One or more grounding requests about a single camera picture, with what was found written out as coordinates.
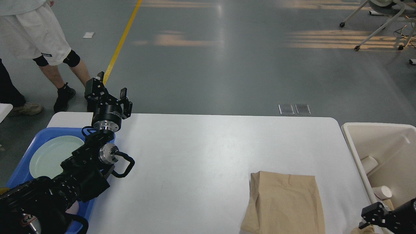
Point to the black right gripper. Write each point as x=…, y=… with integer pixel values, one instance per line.
x=402, y=220

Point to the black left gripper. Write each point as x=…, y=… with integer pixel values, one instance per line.
x=105, y=115

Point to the brown paper scrap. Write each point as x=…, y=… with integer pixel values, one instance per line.
x=367, y=230

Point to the white paper cup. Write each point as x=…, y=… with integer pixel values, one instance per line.
x=369, y=163

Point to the green plate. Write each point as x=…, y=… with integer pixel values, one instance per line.
x=48, y=157

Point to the brown paper bag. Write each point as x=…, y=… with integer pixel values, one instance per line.
x=283, y=204

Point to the pink mug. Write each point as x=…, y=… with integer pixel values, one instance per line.
x=73, y=209

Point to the dark teal mug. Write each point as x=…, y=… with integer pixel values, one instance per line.
x=4, y=190

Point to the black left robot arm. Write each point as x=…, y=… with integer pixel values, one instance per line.
x=39, y=206

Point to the brown cardboard in bin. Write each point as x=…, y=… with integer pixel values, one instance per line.
x=388, y=204

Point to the small paper cup in bin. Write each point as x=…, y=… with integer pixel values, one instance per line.
x=382, y=192

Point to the beige plastic bin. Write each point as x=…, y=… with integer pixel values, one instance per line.
x=394, y=147

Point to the person at left edge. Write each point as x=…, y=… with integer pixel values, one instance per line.
x=9, y=94

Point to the white side table corner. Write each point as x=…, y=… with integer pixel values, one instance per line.
x=5, y=109

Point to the person in white shirt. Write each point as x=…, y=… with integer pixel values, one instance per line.
x=30, y=30

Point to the right floor metal plate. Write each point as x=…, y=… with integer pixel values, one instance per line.
x=303, y=109

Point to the floor metal plate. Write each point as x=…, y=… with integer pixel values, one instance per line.
x=303, y=109
x=286, y=109

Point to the left floor metal plate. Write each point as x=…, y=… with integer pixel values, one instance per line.
x=286, y=109

